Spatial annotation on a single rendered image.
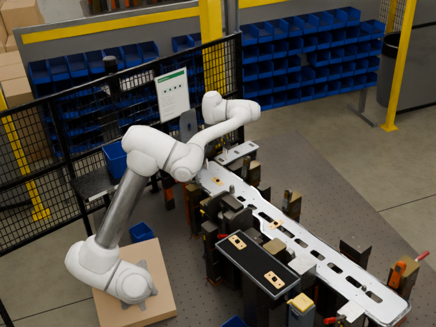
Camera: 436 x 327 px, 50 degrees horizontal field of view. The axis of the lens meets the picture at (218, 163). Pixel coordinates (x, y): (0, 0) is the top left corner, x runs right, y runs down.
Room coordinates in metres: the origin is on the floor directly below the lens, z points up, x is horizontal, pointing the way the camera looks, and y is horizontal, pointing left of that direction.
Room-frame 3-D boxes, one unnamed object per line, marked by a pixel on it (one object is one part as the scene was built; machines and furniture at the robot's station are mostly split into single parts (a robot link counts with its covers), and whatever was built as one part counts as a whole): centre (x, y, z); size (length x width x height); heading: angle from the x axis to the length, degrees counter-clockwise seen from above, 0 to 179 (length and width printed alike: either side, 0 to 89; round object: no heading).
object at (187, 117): (2.30, 0.15, 1.17); 0.12 x 0.01 x 0.34; 126
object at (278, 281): (1.21, -0.19, 1.17); 0.08 x 0.04 x 0.01; 32
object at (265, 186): (2.02, -0.26, 0.84); 0.10 x 0.05 x 0.29; 126
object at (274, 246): (1.47, -0.22, 0.89); 0.12 x 0.08 x 0.38; 126
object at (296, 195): (1.86, -0.38, 0.87); 0.12 x 0.07 x 0.35; 126
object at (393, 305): (1.68, -0.28, 1.00); 1.38 x 0.22 x 0.02; 36
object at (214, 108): (2.07, 0.00, 1.47); 0.13 x 0.11 x 0.16; 78
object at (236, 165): (2.25, -0.12, 0.84); 0.12 x 0.07 x 0.28; 126
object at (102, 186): (2.31, 0.42, 1.01); 0.90 x 0.22 x 0.03; 126
